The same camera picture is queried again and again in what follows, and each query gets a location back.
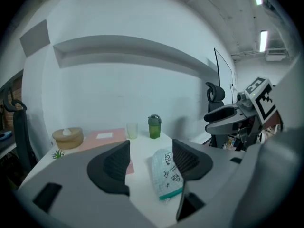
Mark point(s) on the black office chair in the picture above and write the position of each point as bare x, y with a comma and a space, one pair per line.
216, 95
20, 132

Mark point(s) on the translucent plastic cup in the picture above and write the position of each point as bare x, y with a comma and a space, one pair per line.
132, 130

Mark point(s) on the black desk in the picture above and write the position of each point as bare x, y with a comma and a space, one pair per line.
7, 146

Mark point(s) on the person's white t-shirt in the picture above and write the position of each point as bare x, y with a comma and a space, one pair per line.
293, 84

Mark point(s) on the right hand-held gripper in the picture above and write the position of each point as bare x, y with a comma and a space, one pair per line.
263, 98

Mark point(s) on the person's right forearm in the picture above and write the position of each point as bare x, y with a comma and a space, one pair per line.
275, 121

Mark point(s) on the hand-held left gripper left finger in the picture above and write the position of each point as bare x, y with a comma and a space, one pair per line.
71, 182

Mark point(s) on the green lidded bottle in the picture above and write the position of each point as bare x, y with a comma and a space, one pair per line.
154, 129

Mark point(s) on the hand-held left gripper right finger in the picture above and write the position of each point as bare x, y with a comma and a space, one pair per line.
221, 182

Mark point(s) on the white air conditioner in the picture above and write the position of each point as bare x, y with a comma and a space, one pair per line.
275, 54

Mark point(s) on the small potted green plant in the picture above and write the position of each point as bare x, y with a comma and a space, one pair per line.
57, 154

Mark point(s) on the whiteboard on stand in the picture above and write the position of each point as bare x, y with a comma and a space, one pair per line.
224, 68

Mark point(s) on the small white paper scrap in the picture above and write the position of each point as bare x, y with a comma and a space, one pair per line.
66, 132

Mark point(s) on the white printed pouch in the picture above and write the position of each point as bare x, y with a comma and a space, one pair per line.
164, 174

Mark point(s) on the round tan box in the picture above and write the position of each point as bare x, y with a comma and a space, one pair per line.
69, 140

